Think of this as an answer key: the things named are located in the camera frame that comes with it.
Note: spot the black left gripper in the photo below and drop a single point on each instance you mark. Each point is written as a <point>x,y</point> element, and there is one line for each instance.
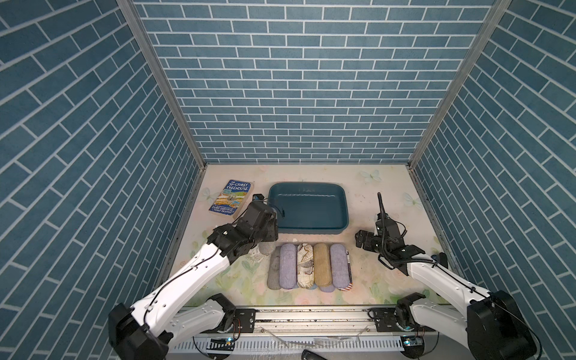
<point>272,229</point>

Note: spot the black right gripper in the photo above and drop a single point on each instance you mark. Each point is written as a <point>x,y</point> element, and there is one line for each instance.
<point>368,237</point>

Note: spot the grey fabric glasses case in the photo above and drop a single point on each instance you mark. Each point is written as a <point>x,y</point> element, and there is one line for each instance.
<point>267,247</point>

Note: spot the lilac fabric glasses case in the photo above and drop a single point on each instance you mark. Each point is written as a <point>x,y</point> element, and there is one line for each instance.
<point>338,257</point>
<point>288,267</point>

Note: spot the world map glasses case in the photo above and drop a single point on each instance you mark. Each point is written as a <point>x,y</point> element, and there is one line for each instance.
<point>305,266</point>

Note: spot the tan fabric glasses case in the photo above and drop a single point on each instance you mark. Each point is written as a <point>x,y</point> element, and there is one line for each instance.
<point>322,265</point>

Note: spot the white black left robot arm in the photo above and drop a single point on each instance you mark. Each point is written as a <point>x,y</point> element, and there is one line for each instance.
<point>158,322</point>

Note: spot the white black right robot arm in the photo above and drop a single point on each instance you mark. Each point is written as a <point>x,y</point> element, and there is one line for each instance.
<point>489,324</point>

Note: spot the teal plastic storage box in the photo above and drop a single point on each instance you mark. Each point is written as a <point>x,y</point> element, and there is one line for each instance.
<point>309,208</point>

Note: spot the newspaper flag print glasses case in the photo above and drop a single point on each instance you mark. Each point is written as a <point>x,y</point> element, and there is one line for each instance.
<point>349,286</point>

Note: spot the dark grey lower glasses case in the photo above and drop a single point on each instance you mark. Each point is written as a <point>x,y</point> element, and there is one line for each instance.
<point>273,280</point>

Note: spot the blue paperback book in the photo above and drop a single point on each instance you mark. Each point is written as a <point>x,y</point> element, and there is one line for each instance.
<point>232,198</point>

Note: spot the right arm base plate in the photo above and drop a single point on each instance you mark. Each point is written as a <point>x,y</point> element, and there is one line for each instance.
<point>388,319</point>

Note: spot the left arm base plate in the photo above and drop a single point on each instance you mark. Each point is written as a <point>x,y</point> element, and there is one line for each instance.
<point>242,320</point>

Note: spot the aluminium mounting rail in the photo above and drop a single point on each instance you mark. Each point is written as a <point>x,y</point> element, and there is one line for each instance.
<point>349,320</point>

